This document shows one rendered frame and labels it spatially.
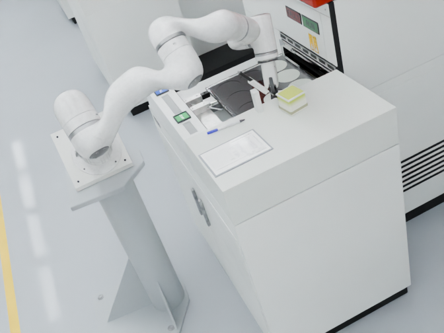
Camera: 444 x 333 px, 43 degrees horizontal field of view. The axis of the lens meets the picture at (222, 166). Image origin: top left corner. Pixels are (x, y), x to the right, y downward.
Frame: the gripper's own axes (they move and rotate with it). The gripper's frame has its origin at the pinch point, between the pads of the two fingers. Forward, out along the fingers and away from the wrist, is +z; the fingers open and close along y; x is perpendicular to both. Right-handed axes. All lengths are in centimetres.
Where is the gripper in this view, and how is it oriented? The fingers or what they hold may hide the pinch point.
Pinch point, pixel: (275, 100)
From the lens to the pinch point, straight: 212.6
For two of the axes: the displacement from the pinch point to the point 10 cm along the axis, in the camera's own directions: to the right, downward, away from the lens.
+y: -1.2, 3.2, -9.4
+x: 9.7, -1.8, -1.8
